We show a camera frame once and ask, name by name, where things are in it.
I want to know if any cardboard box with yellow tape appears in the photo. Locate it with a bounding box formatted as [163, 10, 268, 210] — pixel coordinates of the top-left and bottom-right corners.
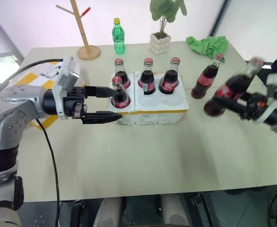
[7, 61, 86, 130]

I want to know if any dark window frame bar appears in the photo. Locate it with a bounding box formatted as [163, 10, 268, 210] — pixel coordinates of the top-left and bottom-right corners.
[208, 0, 232, 36]

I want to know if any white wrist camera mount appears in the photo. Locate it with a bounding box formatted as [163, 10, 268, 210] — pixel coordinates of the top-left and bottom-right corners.
[52, 55, 81, 121]
[256, 71, 277, 124]

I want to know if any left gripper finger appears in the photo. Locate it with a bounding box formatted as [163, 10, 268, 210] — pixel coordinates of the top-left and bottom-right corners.
[81, 110, 123, 125]
[84, 85, 118, 98]

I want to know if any white foam crate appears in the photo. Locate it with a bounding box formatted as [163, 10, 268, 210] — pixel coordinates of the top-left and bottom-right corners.
[106, 70, 190, 126]

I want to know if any artificial plant in white pot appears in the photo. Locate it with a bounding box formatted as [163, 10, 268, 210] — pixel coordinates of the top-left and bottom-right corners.
[149, 0, 188, 56]

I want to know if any green plastic soda bottle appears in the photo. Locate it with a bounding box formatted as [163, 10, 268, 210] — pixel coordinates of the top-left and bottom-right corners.
[112, 17, 126, 55]

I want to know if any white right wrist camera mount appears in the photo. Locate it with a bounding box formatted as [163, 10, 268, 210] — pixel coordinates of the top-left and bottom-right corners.
[256, 71, 277, 124]

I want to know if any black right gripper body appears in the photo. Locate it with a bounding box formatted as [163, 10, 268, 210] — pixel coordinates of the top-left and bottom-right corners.
[239, 93, 272, 122]

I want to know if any grey window frame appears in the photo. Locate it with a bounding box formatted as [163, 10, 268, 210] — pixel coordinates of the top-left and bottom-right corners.
[0, 6, 25, 65]

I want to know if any black strut under table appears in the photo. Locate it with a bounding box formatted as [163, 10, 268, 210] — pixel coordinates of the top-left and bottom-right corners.
[69, 199, 86, 227]
[190, 193, 214, 227]

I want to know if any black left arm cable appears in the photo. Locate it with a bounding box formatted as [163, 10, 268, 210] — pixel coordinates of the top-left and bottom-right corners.
[7, 58, 65, 227]

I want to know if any wooden branch stand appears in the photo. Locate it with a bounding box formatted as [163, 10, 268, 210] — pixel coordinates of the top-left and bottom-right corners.
[56, 0, 102, 61]

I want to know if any glass cola bottle red cap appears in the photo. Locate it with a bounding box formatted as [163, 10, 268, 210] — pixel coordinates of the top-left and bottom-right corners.
[203, 57, 265, 117]
[190, 53, 225, 100]
[114, 58, 131, 90]
[138, 58, 156, 96]
[110, 76, 131, 110]
[158, 57, 181, 95]

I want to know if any green cloth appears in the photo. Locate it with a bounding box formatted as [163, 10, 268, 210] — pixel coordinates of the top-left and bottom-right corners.
[185, 35, 229, 60]

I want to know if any grey rounded shape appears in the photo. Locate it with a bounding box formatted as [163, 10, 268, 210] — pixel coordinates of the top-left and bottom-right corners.
[160, 194, 191, 227]
[92, 197, 123, 227]

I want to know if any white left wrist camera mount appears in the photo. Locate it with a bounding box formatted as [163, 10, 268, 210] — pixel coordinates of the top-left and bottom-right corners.
[52, 55, 81, 121]

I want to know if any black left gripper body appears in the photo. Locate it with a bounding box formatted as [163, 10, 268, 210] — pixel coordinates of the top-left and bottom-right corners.
[62, 86, 88, 119]

